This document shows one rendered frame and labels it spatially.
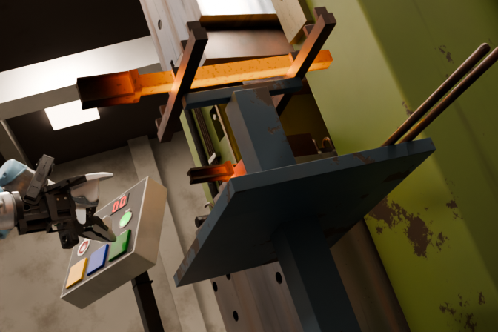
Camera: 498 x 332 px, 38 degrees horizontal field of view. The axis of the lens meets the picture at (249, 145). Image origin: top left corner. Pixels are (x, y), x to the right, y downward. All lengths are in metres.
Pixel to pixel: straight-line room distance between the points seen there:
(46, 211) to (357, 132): 0.66
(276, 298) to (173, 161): 9.18
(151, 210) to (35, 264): 8.35
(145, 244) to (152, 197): 0.17
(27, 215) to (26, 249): 8.96
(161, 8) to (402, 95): 0.85
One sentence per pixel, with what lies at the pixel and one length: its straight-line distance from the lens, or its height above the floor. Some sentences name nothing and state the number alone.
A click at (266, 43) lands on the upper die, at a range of 1.88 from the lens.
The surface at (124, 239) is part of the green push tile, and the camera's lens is 2.02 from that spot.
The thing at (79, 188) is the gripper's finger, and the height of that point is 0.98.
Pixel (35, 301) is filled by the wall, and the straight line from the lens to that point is 10.26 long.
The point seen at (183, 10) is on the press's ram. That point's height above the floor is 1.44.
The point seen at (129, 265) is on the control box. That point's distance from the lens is 2.01.
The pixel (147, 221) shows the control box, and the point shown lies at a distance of 2.04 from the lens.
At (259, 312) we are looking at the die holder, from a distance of 1.57.
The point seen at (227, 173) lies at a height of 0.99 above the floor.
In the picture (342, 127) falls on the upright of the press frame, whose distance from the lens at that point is 1.55.
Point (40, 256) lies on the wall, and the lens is 10.41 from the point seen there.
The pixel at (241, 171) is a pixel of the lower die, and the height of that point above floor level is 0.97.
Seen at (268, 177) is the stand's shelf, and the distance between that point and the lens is 0.89.
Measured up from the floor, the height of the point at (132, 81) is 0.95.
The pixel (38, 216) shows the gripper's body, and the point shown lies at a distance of 1.52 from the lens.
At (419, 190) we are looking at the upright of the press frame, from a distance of 1.39.
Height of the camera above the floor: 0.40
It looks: 22 degrees up
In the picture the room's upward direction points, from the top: 20 degrees counter-clockwise
